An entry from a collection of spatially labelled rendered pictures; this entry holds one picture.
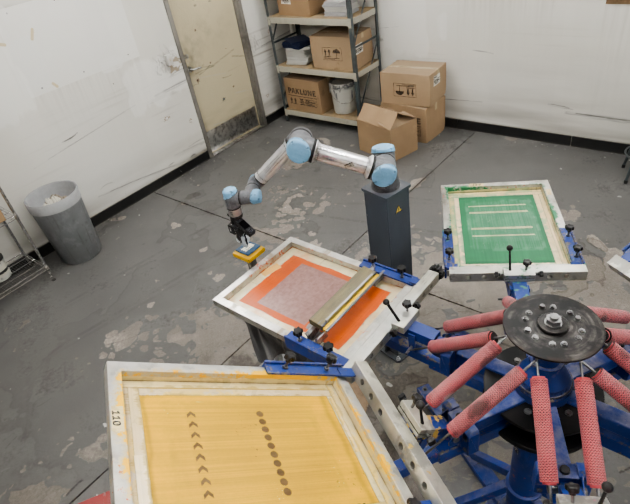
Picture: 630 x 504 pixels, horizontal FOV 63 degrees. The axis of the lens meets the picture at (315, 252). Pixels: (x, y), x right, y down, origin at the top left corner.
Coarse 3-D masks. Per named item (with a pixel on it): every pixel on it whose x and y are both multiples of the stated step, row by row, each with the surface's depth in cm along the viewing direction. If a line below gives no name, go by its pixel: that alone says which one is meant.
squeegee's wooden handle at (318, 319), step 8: (360, 272) 236; (368, 272) 236; (352, 280) 232; (360, 280) 232; (344, 288) 229; (352, 288) 229; (336, 296) 225; (344, 296) 225; (328, 304) 222; (336, 304) 222; (320, 312) 219; (328, 312) 219; (312, 320) 216; (320, 320) 215; (320, 328) 215
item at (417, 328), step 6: (414, 324) 208; (420, 324) 207; (408, 330) 206; (414, 330) 205; (420, 330) 205; (426, 330) 204; (432, 330) 204; (438, 330) 203; (420, 336) 203; (426, 336) 202; (432, 336) 201; (420, 342) 205; (426, 342) 203
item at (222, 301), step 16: (288, 240) 278; (272, 256) 268; (320, 256) 266; (336, 256) 260; (256, 272) 261; (240, 288) 255; (224, 304) 243; (256, 320) 231; (368, 336) 213; (352, 352) 207
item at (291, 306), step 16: (256, 288) 254; (272, 288) 253; (288, 288) 251; (256, 304) 245; (272, 304) 243; (288, 304) 241; (304, 304) 240; (320, 304) 238; (288, 320) 233; (304, 320) 231; (352, 320) 227; (336, 336) 220
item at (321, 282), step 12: (288, 264) 266; (300, 264) 265; (312, 264) 263; (276, 276) 260; (288, 276) 258; (300, 276) 257; (312, 276) 255; (324, 276) 254; (336, 276) 253; (348, 276) 251; (300, 288) 249; (312, 288) 248; (324, 288) 247; (336, 288) 246; (372, 288) 242; (324, 300) 240; (360, 300) 236; (372, 300) 235; (360, 312) 230; (372, 312) 229
